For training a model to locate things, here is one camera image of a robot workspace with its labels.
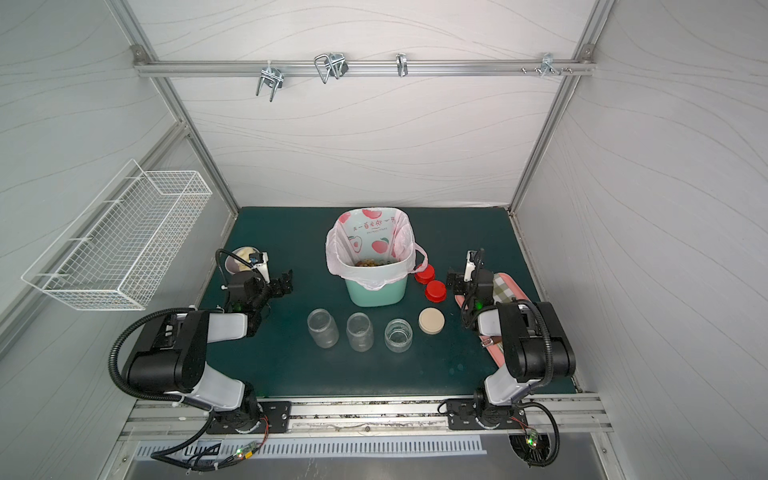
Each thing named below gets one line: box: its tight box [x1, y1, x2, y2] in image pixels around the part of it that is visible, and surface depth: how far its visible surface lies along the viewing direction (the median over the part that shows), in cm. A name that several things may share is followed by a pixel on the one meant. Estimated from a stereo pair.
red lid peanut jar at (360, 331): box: [346, 312, 375, 352], surface depth 80 cm
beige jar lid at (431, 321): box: [418, 307, 445, 335], surface depth 91 cm
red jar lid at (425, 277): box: [414, 264, 435, 285], surface depth 100 cm
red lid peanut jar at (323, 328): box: [307, 308, 340, 349], surface depth 81 cm
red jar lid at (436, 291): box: [425, 280, 447, 304], surface depth 97 cm
